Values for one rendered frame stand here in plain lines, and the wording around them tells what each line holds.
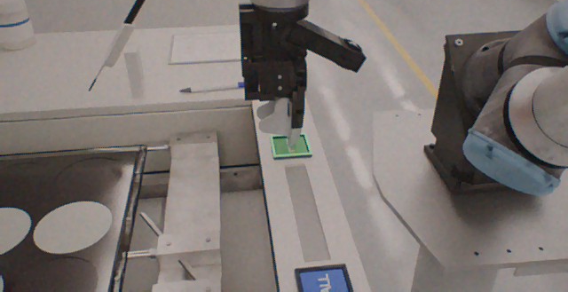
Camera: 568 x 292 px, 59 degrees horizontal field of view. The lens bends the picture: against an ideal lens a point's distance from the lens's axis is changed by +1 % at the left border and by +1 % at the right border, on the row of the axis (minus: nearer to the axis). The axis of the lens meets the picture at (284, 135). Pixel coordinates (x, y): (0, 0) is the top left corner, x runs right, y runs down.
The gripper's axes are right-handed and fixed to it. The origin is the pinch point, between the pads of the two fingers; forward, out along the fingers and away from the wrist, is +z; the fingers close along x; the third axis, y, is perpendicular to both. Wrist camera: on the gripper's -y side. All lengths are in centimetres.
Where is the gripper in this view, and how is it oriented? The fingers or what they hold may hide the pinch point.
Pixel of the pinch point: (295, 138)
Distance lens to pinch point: 72.0
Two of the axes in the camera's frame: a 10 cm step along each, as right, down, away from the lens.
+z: 0.0, 8.4, 5.5
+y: -9.9, 0.7, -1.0
